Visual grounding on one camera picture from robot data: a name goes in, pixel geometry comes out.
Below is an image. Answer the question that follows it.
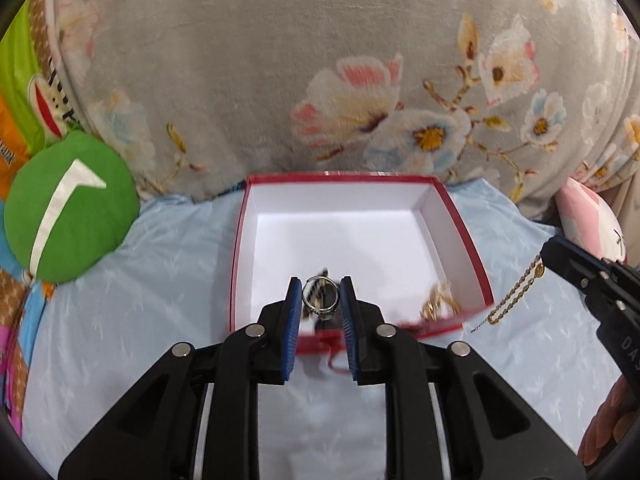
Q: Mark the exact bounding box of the red cardboard box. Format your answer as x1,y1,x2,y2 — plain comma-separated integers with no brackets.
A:
229,172,496,376

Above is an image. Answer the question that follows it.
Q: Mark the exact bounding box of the gold chain with black clover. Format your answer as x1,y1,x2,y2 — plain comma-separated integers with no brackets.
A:
420,280,463,321

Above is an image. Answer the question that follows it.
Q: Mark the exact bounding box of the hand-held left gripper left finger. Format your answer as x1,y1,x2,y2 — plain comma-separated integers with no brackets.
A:
57,276,303,480

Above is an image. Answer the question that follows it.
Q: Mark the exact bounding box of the beige cloth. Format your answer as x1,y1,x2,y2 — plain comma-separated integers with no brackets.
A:
607,160,640,266

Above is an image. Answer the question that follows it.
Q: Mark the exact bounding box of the light blue bed sheet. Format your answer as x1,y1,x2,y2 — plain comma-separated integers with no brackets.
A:
20,175,621,480

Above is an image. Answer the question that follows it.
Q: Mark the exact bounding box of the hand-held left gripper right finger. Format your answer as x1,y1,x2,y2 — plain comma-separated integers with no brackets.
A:
340,276,586,480

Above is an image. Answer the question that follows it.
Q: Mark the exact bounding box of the silver ring with dark stone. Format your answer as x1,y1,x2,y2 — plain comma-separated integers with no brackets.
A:
301,275,343,323

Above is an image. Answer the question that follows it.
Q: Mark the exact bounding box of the orange patterned cloth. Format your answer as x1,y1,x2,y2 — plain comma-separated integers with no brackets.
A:
577,375,640,467

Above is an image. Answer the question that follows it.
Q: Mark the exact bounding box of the grey floral blanket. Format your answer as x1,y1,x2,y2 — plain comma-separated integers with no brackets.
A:
45,0,640,221

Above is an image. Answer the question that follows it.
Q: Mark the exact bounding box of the colourful cartoon printed cloth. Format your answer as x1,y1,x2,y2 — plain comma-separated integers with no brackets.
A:
0,0,76,436

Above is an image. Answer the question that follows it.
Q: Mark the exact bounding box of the pink plush pillow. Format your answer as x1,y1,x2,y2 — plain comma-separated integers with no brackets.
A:
555,177,631,266

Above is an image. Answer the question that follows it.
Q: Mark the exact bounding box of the green round cushion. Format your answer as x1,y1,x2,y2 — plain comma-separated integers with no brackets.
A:
4,130,141,285

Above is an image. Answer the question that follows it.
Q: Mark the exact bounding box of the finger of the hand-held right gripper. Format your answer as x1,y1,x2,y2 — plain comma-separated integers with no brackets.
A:
542,236,616,301

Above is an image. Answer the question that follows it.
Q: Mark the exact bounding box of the gold chain with round disc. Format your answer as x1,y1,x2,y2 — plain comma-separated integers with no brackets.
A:
470,255,547,332

